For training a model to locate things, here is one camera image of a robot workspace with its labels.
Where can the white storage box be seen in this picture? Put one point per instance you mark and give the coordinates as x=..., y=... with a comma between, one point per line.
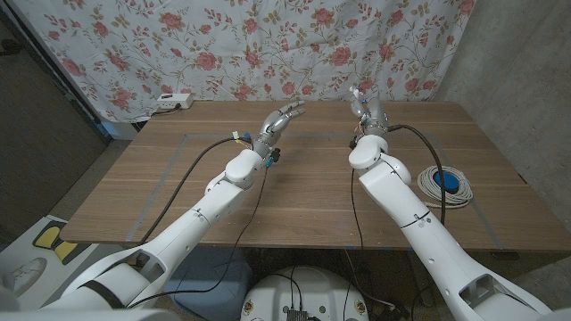
x=120, y=130

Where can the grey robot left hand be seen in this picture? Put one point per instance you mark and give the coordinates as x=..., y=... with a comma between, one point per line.
x=276, y=122

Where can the floral rose backdrop cloth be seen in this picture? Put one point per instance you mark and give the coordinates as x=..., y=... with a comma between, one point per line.
x=267, y=49

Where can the white shoe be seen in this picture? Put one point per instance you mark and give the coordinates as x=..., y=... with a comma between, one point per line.
x=24, y=276

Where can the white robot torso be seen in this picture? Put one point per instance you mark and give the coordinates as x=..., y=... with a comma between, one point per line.
x=308, y=294

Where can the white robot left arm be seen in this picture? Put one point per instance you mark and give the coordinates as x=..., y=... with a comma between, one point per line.
x=201, y=218

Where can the blue round pedal button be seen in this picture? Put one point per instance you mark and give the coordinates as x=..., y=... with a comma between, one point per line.
x=450, y=182

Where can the white power strip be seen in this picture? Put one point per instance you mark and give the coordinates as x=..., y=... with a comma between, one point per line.
x=175, y=101

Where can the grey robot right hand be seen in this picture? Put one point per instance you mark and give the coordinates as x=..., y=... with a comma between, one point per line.
x=372, y=118

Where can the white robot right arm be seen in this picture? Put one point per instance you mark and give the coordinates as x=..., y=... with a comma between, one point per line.
x=424, y=232

